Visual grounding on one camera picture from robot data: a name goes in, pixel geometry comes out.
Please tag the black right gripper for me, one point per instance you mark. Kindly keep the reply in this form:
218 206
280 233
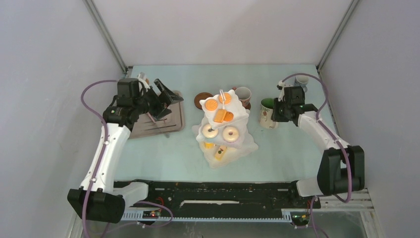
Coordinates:
275 116

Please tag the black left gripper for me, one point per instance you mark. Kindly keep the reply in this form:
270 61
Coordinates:
167 97

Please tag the green-inside floral mug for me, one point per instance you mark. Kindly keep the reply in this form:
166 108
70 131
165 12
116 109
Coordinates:
266 112

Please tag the dark brown round coaster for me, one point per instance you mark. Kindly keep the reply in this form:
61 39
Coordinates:
201 96

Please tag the pink mug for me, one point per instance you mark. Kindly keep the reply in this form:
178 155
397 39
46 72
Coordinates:
243 96

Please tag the white chocolate-hole donut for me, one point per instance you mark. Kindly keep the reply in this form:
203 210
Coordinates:
208 132

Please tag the yellow square cake piece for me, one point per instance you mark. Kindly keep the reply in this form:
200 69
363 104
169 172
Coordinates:
220 115

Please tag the small orange round cookie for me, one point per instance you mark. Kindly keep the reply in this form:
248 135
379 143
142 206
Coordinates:
225 98

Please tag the yellow swirl roll cake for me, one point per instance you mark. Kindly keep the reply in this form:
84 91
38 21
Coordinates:
208 145

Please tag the white three-tier cake stand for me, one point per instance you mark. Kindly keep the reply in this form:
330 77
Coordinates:
245 144

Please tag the white frosted donut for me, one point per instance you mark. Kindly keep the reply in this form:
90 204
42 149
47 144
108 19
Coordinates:
230 134

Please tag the yellow cake with berries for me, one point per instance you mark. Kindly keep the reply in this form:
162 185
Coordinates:
220 152

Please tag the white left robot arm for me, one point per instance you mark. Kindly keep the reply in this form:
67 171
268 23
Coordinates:
96 199

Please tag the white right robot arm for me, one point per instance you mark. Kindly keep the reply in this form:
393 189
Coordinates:
342 166

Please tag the small white cup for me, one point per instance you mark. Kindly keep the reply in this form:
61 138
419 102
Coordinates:
302 81

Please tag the metal serving tray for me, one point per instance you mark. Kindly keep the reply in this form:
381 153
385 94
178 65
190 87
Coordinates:
173 122

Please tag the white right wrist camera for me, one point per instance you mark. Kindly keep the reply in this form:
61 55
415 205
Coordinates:
281 86

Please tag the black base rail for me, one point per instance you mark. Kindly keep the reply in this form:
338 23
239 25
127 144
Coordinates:
226 200

